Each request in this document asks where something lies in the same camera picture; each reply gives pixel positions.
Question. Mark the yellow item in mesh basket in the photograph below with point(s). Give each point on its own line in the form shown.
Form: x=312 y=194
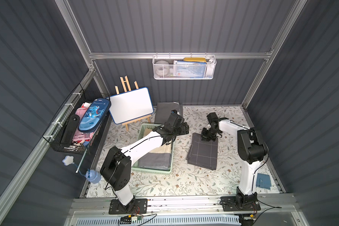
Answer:
x=195 y=59

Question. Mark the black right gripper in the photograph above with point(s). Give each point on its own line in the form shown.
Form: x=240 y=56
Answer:
x=207 y=134

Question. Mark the white tape roll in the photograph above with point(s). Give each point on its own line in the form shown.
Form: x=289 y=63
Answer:
x=161 y=68

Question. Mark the floral table mat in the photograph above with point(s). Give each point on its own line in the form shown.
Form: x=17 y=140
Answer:
x=185 y=179

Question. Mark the mint green plastic basket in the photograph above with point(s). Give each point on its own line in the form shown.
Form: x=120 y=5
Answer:
x=134 y=167

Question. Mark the small blue cloth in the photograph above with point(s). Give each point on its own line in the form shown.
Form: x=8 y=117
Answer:
x=263 y=181

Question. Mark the blue shark pencil case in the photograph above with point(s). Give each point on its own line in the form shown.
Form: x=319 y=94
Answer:
x=94 y=115

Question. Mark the plain grey folded pillowcase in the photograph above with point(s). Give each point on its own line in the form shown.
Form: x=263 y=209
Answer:
x=163 y=111

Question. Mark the light blue round object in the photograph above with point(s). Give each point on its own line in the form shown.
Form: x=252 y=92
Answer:
x=93 y=176

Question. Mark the dark grey checked pillowcase back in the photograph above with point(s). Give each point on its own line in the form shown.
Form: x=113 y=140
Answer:
x=203 y=154

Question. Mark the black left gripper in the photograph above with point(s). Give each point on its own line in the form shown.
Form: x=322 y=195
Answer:
x=166 y=132

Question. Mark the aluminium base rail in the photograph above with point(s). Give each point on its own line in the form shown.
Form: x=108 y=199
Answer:
x=180 y=204

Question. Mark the blue packet in mesh basket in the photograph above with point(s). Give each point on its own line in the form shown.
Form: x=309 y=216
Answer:
x=191 y=70

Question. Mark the pink item in wire basket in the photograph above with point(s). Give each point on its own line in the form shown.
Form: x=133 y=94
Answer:
x=80 y=137

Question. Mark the black object in wire basket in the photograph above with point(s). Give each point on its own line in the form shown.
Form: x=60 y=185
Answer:
x=72 y=125

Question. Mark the white board on easel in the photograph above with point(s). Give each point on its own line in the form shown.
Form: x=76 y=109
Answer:
x=131 y=105

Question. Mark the white mesh hanging basket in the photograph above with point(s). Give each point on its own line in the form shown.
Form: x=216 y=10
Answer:
x=209 y=73

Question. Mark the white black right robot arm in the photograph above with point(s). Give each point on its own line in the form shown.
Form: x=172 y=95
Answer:
x=251 y=149

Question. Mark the white flower-shaped hook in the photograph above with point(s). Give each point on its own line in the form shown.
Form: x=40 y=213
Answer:
x=68 y=160

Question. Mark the beige and grey pillowcase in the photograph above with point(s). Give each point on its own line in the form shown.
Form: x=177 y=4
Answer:
x=157 y=159

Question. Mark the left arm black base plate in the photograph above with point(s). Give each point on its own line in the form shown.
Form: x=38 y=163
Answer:
x=135 y=206

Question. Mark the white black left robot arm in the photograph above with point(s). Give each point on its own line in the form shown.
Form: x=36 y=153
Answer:
x=116 y=169

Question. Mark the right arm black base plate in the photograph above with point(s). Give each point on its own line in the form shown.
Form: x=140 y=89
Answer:
x=233 y=203

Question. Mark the black wire wall basket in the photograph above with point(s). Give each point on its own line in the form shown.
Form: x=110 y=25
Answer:
x=87 y=148

